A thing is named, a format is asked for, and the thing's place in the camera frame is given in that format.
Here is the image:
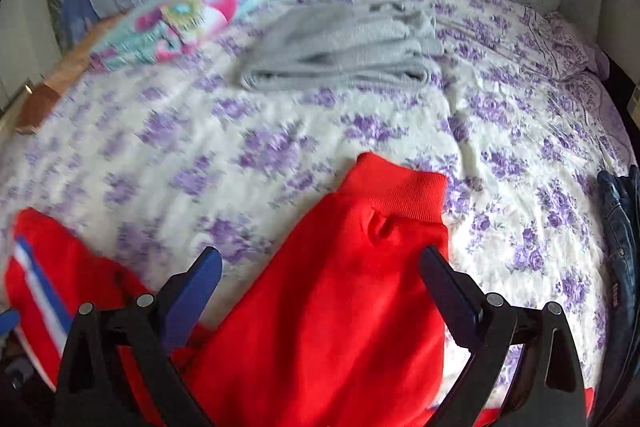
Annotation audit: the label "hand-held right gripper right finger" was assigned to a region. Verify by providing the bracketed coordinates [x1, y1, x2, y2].
[419, 245, 587, 427]

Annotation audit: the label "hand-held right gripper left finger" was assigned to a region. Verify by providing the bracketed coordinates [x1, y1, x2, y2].
[54, 246, 223, 427]

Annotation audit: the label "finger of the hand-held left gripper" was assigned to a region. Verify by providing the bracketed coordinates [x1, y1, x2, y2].
[0, 309, 21, 348]

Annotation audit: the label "red pants with striped side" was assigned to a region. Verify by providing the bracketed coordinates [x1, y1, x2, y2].
[4, 152, 596, 427]

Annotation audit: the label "purple floral bed sheet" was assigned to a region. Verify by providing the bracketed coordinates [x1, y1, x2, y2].
[0, 0, 636, 413]

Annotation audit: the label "dark blue jeans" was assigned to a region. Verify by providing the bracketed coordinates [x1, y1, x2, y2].
[596, 164, 640, 323]

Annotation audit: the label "brown wooden board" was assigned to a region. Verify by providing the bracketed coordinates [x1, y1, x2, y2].
[15, 14, 126, 132]

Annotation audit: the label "folded grey garment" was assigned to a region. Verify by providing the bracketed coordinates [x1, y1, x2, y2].
[239, 2, 445, 90]

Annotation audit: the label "colourful printed pillow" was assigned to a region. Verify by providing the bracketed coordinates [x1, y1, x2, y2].
[90, 0, 283, 72]

